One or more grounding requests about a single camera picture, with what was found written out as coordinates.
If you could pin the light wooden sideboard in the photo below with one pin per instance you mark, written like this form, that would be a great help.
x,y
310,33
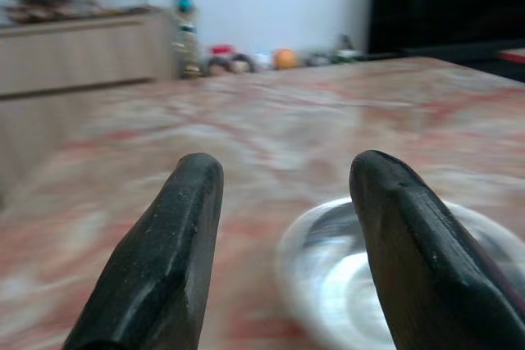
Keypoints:
x,y
82,55

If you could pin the black television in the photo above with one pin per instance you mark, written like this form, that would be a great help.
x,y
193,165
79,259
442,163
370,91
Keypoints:
x,y
447,1

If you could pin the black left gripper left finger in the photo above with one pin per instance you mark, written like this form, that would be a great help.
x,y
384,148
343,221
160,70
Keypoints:
x,y
164,251

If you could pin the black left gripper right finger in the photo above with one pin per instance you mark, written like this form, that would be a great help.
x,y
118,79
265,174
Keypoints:
x,y
422,260

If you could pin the orange egg toy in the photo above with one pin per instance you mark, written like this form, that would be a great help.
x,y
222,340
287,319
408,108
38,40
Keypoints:
x,y
286,59

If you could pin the small grey figurines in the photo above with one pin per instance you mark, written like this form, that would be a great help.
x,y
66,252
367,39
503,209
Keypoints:
x,y
318,59

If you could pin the green white small item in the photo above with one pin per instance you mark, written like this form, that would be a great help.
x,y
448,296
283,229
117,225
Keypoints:
x,y
348,53

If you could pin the red lid jar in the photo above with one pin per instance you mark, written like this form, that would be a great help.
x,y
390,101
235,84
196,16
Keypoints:
x,y
221,50

